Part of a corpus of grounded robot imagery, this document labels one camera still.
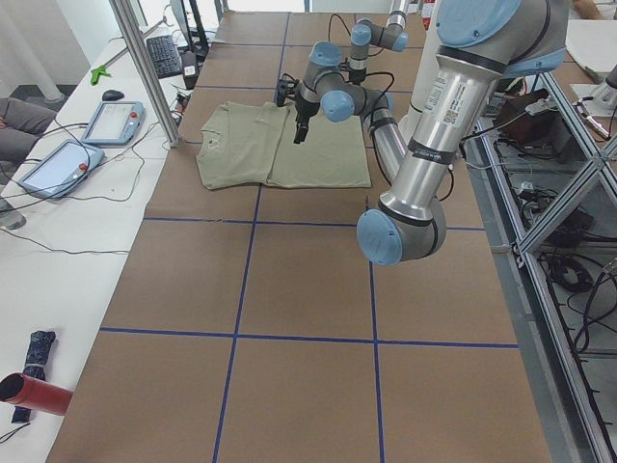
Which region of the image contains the olive green long-sleeve shirt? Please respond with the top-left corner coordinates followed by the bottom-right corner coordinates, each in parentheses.
top-left (196, 101), bottom-right (371, 190)

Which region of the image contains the black computer mouse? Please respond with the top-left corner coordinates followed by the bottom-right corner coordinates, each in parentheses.
top-left (101, 90), bottom-right (124, 101)

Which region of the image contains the red cylinder tube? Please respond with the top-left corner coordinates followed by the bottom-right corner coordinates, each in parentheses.
top-left (1, 372), bottom-right (73, 416)

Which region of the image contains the aluminium frame rack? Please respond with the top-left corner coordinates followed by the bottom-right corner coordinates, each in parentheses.
top-left (465, 59), bottom-right (616, 462)

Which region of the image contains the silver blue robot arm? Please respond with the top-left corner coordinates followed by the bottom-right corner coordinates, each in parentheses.
top-left (277, 1), bottom-right (409, 183)
top-left (357, 1), bottom-right (571, 265)

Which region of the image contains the black computer keyboard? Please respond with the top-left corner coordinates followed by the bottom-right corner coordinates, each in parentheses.
top-left (146, 35), bottom-right (182, 79)

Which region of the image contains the far blue teach pendant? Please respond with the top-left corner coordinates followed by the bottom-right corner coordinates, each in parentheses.
top-left (81, 101), bottom-right (145, 148)

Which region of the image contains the folded dark blue umbrella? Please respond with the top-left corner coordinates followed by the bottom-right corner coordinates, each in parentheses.
top-left (12, 330), bottom-right (56, 424)

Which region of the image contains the blue teach pendant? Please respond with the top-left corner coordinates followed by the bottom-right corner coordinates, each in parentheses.
top-left (81, 101), bottom-right (145, 148)
top-left (17, 140), bottom-right (104, 199)

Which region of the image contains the near blue teach pendant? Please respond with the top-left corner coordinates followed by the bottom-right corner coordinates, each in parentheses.
top-left (17, 140), bottom-right (104, 199)

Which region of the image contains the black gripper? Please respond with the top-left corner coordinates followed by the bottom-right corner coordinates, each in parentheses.
top-left (293, 86), bottom-right (320, 144)

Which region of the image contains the green plastic tool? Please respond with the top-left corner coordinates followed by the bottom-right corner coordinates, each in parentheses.
top-left (90, 65), bottom-right (112, 86)

